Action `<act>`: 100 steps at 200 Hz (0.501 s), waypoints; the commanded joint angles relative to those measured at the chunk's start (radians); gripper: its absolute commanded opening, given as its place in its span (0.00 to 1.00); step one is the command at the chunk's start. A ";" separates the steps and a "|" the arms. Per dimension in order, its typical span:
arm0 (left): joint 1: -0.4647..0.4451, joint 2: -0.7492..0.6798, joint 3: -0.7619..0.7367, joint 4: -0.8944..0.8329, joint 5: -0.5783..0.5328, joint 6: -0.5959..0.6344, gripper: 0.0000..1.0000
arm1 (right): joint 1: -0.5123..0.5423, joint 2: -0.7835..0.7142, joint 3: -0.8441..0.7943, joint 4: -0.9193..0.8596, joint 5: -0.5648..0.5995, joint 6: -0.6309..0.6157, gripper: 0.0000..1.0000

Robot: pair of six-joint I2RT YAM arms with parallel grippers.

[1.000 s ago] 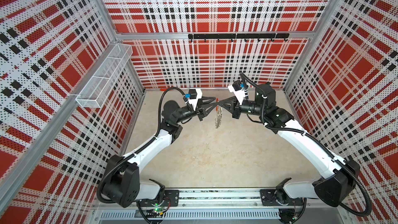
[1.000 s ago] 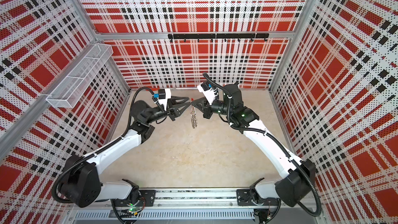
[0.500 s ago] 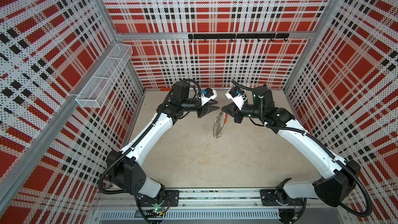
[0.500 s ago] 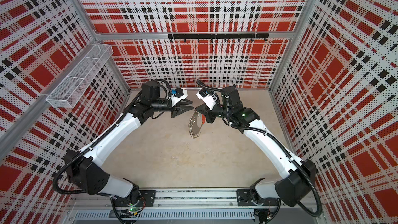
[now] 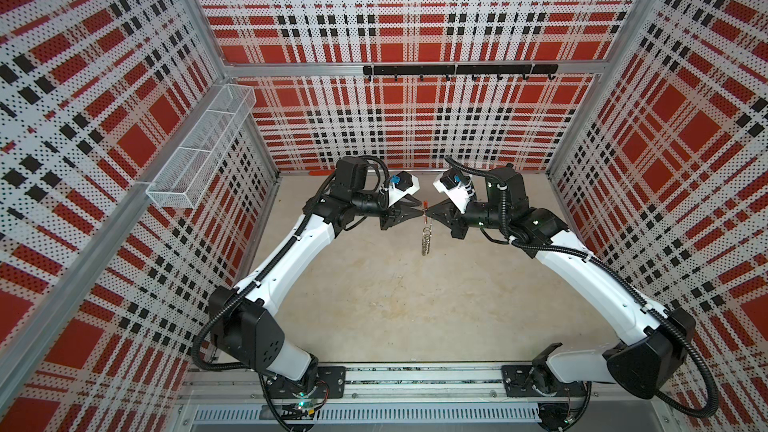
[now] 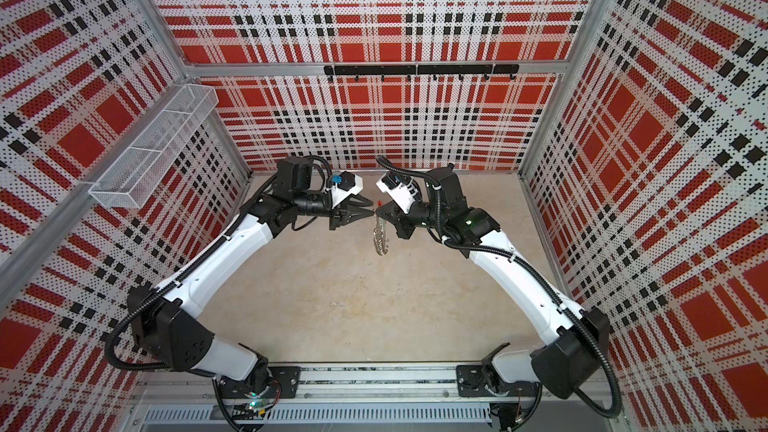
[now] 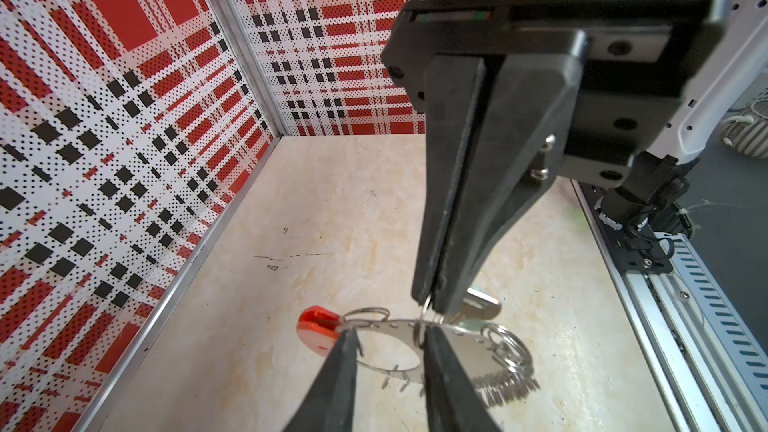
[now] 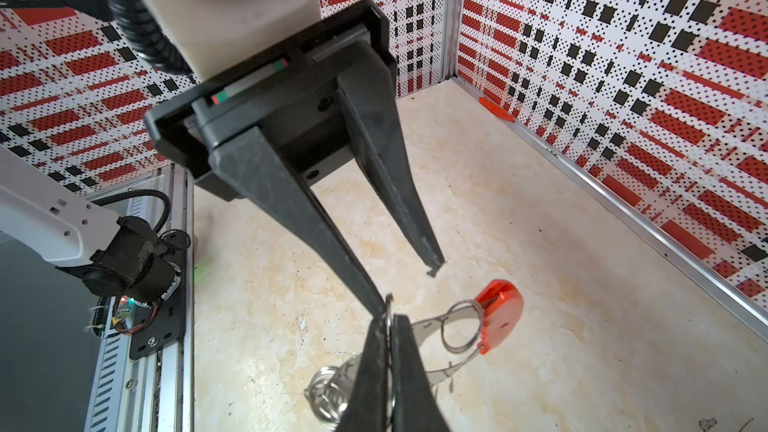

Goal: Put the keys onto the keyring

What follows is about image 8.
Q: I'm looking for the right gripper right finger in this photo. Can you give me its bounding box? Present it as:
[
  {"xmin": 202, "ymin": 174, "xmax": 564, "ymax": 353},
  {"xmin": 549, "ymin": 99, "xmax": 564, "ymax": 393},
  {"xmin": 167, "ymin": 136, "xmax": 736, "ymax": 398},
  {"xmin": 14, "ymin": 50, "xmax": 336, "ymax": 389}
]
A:
[{"xmin": 390, "ymin": 315, "xmax": 449, "ymax": 432}]

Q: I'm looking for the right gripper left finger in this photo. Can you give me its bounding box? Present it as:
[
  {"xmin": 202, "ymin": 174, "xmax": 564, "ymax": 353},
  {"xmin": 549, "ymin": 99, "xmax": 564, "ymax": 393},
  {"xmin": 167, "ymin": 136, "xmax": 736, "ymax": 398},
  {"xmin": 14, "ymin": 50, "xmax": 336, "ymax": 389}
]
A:
[{"xmin": 336, "ymin": 317, "xmax": 390, "ymax": 432}]

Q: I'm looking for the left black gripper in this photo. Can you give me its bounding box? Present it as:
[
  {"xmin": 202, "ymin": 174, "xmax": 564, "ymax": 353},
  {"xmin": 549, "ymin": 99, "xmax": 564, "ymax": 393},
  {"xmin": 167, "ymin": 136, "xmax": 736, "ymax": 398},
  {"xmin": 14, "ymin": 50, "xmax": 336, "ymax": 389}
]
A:
[{"xmin": 144, "ymin": 0, "xmax": 445, "ymax": 316}]

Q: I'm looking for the grey key organizer red handle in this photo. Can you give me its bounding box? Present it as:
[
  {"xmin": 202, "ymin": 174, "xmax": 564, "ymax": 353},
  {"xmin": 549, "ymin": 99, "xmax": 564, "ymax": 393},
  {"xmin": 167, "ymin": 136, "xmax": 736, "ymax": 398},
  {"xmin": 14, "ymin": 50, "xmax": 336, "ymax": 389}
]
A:
[{"xmin": 302, "ymin": 278, "xmax": 526, "ymax": 430}]

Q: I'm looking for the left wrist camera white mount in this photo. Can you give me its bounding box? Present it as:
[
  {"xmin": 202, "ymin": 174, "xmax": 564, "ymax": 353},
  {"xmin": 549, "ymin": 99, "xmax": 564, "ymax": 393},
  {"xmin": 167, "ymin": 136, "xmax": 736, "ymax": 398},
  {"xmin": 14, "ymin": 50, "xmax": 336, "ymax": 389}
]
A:
[{"xmin": 142, "ymin": 0, "xmax": 321, "ymax": 81}]

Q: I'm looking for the red strip at wall base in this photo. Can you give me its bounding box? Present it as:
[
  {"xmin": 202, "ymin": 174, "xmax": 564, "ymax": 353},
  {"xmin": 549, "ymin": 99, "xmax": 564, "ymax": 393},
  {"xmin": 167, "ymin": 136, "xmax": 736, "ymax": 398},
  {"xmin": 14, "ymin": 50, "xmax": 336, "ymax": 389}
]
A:
[{"xmin": 478, "ymin": 96, "xmax": 515, "ymax": 123}]

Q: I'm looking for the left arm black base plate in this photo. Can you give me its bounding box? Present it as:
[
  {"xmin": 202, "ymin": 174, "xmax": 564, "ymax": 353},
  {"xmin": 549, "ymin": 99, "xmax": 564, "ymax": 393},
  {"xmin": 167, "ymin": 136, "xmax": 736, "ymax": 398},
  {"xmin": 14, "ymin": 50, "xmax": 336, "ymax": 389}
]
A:
[{"xmin": 129, "ymin": 229, "xmax": 192, "ymax": 361}]

